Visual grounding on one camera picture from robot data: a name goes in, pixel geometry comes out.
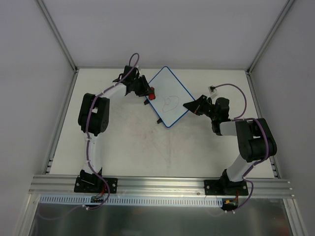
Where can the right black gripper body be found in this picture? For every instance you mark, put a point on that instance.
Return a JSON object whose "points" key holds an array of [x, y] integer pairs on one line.
{"points": [[203, 107]]}

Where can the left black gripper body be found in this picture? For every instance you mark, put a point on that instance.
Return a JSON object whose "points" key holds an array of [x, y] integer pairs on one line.
{"points": [[143, 87]]}

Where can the red bone-shaped eraser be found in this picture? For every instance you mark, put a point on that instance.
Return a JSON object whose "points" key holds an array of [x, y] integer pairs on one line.
{"points": [[151, 95]]}

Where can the blue framed whiteboard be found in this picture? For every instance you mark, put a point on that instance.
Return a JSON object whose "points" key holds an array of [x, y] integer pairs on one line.
{"points": [[170, 97]]}

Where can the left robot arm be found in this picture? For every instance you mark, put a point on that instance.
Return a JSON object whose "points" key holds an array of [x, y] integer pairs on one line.
{"points": [[94, 119]]}

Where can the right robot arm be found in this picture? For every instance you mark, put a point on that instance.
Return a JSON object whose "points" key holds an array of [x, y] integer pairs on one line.
{"points": [[254, 138]]}

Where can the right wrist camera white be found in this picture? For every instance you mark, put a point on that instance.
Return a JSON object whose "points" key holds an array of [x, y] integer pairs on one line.
{"points": [[213, 91]]}

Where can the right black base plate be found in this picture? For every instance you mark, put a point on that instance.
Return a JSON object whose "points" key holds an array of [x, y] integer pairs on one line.
{"points": [[216, 187]]}

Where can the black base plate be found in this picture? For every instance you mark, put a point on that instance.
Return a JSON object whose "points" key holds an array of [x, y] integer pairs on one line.
{"points": [[216, 187], [93, 184]]}

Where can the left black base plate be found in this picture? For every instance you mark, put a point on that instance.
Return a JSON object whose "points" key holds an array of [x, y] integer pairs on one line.
{"points": [[93, 184]]}

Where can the left aluminium frame post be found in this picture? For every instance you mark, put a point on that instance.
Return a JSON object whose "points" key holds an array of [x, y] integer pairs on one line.
{"points": [[56, 33]]}

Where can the aluminium frame post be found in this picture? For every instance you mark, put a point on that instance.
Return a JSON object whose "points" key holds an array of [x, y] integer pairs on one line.
{"points": [[276, 25], [56, 33]]}

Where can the slotted cable duct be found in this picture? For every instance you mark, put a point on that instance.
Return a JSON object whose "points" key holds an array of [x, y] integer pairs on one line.
{"points": [[115, 200]]}

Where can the right aluminium frame post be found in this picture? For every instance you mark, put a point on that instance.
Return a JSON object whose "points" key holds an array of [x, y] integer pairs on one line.
{"points": [[276, 25]]}

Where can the aluminium mounting rail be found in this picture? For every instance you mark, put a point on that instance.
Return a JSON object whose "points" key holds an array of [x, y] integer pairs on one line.
{"points": [[274, 188]]}

